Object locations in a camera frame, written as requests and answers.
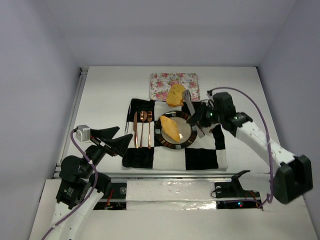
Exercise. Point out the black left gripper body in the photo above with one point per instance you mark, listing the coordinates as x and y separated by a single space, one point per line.
100 142

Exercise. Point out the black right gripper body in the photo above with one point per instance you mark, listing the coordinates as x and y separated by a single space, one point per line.
198 116

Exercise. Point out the silver metal tongs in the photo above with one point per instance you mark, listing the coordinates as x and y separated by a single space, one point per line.
188 100

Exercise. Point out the brown round bread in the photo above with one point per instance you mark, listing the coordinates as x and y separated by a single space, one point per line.
175 95

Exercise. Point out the yellow oval bread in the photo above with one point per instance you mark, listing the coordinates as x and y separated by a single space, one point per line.
170 128

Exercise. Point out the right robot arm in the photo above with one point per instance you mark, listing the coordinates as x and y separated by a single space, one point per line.
290 176

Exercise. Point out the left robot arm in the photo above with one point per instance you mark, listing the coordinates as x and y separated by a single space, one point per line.
82 186

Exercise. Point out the dark rimmed round plate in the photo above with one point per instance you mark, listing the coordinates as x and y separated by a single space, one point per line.
187 133

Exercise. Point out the copper knife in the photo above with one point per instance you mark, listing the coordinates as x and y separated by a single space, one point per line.
135 129

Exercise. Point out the copper spoon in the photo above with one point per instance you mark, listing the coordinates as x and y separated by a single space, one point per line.
143 118

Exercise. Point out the copper fork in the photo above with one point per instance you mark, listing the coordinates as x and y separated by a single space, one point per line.
149 119

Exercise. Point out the floral rectangular tray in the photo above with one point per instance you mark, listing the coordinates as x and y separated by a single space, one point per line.
160 84

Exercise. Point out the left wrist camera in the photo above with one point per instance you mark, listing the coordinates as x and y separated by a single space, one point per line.
83 133

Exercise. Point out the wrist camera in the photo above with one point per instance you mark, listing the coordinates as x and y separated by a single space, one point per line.
210 94
83 133

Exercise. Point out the aluminium rail frame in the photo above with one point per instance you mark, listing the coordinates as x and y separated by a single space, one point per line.
106 91

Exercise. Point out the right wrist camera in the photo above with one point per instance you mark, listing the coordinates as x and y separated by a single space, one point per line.
210 94

